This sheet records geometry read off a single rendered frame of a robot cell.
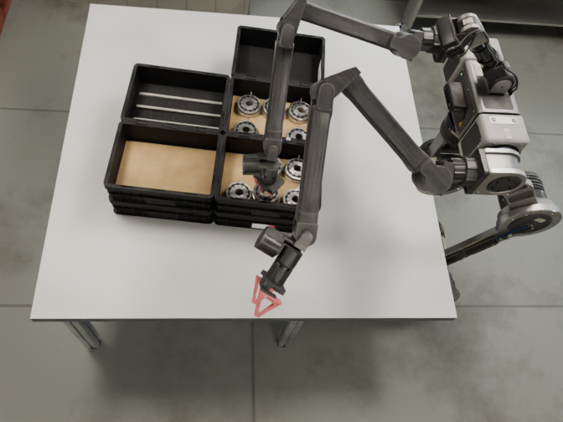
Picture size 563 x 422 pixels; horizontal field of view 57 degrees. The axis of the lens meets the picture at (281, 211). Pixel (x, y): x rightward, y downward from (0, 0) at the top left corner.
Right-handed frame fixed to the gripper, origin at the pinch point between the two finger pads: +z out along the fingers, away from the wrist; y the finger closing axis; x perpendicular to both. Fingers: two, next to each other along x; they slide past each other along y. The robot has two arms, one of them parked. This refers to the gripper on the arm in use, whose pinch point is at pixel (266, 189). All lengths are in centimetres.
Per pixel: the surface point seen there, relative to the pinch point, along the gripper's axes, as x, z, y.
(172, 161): -13.0, 8.6, -38.3
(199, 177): -10.8, 8.5, -25.1
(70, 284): -72, 19, -31
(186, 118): 6, 10, -50
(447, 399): 15, 91, 117
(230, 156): 5.1, 9.3, -23.3
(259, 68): 49, 12, -47
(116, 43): 19, 24, -112
